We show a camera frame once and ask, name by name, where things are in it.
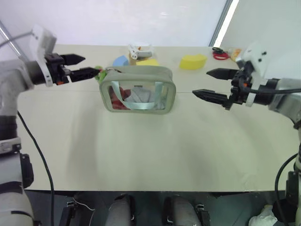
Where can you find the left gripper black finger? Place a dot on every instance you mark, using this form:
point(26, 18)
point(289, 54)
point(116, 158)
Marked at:
point(74, 59)
point(83, 73)

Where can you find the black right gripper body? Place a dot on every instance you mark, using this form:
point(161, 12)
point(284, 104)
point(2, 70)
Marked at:
point(240, 90)

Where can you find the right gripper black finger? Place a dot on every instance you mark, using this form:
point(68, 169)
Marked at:
point(223, 74)
point(214, 96)

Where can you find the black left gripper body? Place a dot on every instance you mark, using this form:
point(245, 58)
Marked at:
point(55, 70)

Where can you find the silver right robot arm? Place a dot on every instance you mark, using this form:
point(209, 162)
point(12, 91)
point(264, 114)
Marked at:
point(287, 101)

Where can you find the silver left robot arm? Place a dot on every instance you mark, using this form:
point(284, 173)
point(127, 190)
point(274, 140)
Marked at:
point(9, 77)

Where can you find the clear green toiletry pouch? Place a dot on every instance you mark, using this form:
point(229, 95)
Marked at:
point(141, 71)

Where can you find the red and black scissors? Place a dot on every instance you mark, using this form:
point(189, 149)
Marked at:
point(219, 56)

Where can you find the green zipper pull tassel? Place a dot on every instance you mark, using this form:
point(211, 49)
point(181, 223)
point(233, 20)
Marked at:
point(102, 75)

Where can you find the orange and white packet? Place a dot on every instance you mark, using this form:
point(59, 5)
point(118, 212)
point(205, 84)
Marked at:
point(235, 54)

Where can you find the large yellow foam block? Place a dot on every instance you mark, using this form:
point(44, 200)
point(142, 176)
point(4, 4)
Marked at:
point(192, 62)

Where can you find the blue foam block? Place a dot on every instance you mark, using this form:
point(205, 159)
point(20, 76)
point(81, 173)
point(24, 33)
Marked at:
point(120, 61)

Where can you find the red cloth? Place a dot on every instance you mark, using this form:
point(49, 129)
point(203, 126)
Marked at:
point(117, 100)

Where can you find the thin metal rod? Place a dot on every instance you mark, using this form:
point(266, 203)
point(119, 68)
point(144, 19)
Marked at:
point(11, 44)

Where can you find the grey cloth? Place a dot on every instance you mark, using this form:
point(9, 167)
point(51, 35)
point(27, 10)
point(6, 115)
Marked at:
point(140, 96)

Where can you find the white plastic tool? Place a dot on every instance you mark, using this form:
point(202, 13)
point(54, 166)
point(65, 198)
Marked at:
point(141, 53)

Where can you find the flat yellow foam block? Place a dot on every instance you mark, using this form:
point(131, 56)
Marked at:
point(148, 62)

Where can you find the grey rounded robot leg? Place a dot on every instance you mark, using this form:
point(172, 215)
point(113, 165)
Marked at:
point(122, 209)
point(181, 210)

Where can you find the white crumpled cloth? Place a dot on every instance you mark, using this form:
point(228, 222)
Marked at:
point(263, 216)

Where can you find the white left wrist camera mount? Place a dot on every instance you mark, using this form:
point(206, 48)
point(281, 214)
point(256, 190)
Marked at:
point(43, 40)

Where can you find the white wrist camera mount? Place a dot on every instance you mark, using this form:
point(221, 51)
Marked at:
point(255, 58)
point(43, 40)

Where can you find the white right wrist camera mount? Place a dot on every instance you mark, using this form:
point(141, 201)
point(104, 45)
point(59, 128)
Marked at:
point(255, 58)

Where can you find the grey metal frame post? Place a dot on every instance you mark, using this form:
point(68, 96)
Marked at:
point(222, 23)

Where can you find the black bracket with port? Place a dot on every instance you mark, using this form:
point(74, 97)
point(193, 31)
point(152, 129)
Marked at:
point(68, 213)
point(203, 214)

